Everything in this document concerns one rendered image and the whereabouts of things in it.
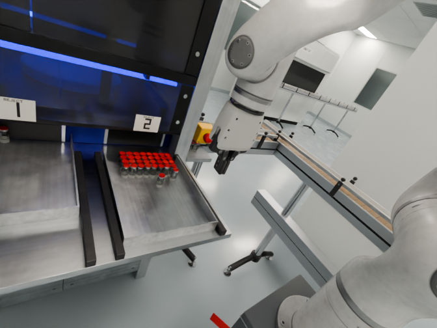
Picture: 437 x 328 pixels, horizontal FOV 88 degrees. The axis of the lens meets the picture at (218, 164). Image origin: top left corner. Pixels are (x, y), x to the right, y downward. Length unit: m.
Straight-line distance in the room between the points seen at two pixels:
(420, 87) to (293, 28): 1.54
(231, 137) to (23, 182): 0.54
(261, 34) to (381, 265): 0.38
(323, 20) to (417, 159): 1.50
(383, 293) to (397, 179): 1.39
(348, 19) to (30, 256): 0.68
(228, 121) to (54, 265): 0.44
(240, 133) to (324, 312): 0.40
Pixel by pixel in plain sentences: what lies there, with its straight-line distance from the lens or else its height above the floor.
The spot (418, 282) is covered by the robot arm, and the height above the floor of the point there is 1.19.
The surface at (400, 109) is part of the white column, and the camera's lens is 1.86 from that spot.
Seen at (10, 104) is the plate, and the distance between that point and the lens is 0.78.
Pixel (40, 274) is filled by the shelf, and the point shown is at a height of 0.88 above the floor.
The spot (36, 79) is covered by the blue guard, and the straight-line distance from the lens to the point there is 0.75.
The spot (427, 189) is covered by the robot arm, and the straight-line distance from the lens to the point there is 0.52.
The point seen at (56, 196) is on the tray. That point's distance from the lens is 0.70.
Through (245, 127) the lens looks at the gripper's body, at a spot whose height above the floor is 1.22.
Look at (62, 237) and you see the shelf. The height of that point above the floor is 0.88.
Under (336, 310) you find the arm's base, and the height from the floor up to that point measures 1.02.
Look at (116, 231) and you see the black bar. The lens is 0.60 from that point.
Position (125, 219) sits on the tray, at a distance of 0.65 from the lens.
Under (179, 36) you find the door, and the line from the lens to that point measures 0.77.
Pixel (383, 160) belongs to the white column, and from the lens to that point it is 1.85.
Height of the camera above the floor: 1.36
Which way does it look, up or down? 28 degrees down
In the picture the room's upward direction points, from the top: 24 degrees clockwise
